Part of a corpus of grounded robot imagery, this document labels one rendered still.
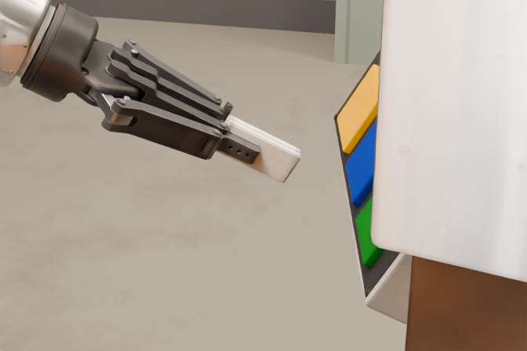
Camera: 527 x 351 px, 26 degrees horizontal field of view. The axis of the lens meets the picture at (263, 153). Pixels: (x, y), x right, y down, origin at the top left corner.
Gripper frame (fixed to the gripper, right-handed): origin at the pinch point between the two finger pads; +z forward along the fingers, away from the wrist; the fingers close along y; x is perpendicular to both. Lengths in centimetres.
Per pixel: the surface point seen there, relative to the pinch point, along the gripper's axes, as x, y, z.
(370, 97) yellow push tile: 2.1, -18.3, 12.5
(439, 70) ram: 32, 59, -15
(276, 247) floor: -89, -143, 61
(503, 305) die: 25, 55, -7
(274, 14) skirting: -82, -275, 62
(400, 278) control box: -1.5, 7.1, 14.5
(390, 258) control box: -0.8, 5.8, 13.3
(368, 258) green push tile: -2.9, 3.7, 12.6
